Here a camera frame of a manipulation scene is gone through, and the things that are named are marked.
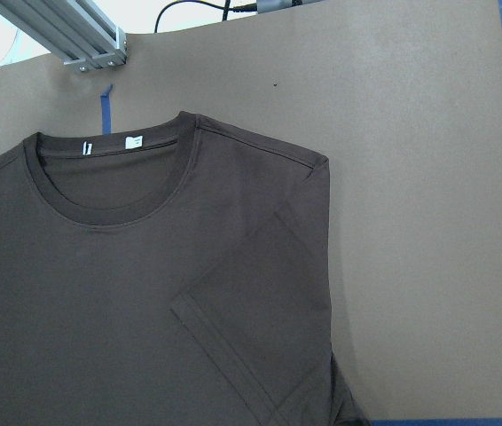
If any black cable on table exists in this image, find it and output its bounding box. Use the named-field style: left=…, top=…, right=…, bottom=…
left=153, top=0, right=261, bottom=35

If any dark brown t-shirt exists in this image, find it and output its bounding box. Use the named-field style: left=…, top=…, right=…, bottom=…
left=0, top=112, right=368, bottom=425

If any aluminium frame post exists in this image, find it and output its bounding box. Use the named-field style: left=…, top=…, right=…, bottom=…
left=0, top=0, right=127, bottom=73

